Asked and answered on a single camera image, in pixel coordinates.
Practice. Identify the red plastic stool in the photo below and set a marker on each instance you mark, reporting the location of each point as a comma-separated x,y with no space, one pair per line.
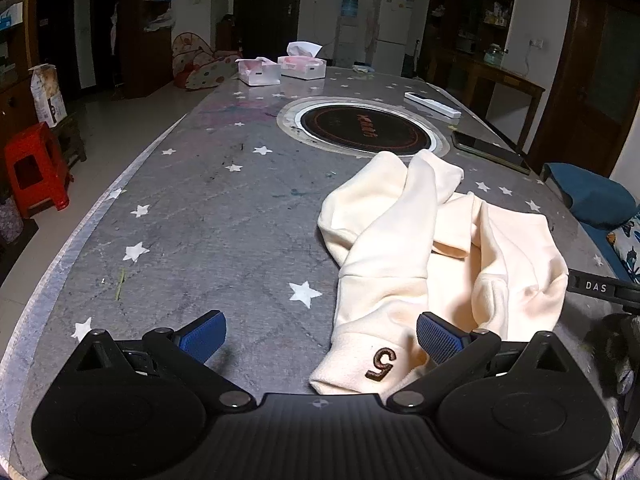
35,170

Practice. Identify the white refrigerator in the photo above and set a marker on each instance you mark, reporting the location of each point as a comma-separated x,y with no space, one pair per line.
392,30

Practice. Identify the blue covered sofa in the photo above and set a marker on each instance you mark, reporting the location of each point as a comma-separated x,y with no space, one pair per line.
595,195

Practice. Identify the dark entrance door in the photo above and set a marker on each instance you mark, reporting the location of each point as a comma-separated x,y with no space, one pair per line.
267,5

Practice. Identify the wooden open shelf cabinet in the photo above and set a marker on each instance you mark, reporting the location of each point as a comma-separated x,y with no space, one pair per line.
147,25

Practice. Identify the water dispenser with blue bottle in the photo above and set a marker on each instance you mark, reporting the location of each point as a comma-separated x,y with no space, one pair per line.
348,25

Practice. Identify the low wooden bench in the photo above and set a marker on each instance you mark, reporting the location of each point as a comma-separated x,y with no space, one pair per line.
70,135

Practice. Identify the patterned pillow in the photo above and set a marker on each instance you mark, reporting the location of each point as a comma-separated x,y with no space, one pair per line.
627,247

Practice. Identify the printed paper bag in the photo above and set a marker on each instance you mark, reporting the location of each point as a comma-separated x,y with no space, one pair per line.
47,95

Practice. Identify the floral patterned bag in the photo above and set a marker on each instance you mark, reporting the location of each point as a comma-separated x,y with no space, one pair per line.
10,220

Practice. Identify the black smartphone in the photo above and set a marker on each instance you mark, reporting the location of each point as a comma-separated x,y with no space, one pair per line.
490,151

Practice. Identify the white remote control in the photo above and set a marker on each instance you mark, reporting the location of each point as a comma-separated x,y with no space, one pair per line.
432,105

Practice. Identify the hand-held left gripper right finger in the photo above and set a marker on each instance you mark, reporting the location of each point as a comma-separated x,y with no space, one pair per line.
440,342

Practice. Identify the pink mesh food cover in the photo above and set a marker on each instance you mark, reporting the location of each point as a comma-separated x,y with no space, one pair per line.
200,62

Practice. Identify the wooden side table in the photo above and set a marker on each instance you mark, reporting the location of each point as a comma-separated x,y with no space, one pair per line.
490,77

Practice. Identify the cream sweatshirt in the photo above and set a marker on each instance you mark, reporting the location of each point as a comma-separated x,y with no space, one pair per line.
395,240

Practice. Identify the white tissue box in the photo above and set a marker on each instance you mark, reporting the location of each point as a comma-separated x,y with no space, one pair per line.
257,72
302,65

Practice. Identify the wooden display cabinet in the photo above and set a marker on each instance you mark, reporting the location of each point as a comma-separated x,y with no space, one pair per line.
470,5

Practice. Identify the light green kettle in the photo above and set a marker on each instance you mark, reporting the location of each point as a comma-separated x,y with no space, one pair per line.
494,54

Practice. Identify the glass-front cabinet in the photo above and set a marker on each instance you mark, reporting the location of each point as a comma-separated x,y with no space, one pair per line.
15,50

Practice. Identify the grey star-print table cover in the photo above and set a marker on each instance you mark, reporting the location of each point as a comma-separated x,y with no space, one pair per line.
210,200

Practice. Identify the white wall outlet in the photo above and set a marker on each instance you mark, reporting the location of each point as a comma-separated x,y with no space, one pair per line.
536,43

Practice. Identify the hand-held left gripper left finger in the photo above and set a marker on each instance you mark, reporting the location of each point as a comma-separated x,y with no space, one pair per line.
204,336

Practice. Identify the wooden glass-panel door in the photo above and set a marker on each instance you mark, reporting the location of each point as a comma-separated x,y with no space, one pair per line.
585,60

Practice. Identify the round built-in induction cooktop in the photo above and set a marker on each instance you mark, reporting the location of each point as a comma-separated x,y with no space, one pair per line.
362,127

